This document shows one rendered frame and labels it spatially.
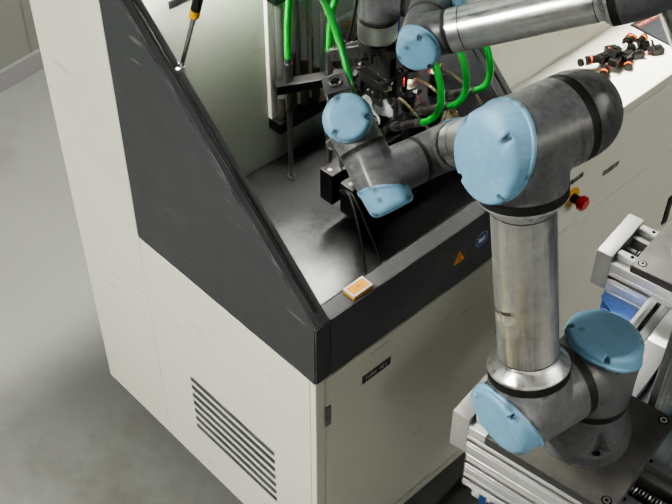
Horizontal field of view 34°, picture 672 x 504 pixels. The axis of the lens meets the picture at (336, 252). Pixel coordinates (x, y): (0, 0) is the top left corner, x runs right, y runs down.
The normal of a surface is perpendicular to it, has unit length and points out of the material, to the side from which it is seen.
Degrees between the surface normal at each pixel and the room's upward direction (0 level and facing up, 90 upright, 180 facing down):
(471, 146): 82
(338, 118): 45
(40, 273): 0
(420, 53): 90
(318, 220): 0
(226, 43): 90
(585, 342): 8
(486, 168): 82
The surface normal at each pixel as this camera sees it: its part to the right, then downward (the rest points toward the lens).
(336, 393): 0.69, 0.51
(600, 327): 0.11, -0.77
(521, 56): 0.67, 0.32
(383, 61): -0.73, 0.47
